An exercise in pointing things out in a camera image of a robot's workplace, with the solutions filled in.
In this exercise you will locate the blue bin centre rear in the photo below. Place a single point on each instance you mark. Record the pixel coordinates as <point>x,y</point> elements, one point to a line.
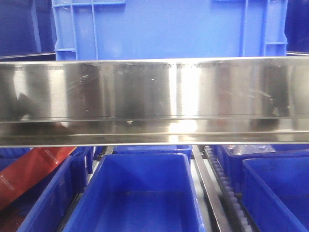
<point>156,149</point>

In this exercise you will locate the blue bin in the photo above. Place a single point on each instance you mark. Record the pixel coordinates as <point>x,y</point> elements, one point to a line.
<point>42,208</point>
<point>233,167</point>
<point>139,193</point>
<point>276,193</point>
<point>156,149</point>

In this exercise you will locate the blue bin centre lower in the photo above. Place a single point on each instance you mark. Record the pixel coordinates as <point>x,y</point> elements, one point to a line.
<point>139,193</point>

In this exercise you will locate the blue bin right rear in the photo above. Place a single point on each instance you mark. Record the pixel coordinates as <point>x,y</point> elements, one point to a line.
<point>233,167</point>

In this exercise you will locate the large blue crate upper shelf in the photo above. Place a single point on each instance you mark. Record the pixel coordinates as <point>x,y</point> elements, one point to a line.
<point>143,29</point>

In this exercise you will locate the blue bin left lower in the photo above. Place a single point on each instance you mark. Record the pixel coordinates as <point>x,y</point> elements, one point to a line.
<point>42,208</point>

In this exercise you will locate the blue bin right front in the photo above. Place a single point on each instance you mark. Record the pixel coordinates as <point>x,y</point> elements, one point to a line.
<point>276,193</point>

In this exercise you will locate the clear plastic bag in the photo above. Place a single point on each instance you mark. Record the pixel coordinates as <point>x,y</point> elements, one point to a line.
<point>249,149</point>

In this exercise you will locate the white roller track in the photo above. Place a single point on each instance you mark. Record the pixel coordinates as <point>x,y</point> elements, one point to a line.
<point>235,211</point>

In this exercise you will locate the red flat package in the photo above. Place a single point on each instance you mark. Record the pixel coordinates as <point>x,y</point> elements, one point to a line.
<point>29,170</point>

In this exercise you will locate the dark blue crate upper left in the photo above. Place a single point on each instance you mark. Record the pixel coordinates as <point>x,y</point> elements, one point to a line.
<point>26,27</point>

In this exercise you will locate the steel divider rail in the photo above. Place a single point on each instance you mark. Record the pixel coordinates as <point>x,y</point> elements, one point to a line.
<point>210,197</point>

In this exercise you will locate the stainless steel shelf rail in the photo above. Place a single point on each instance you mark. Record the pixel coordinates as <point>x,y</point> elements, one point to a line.
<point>262,100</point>

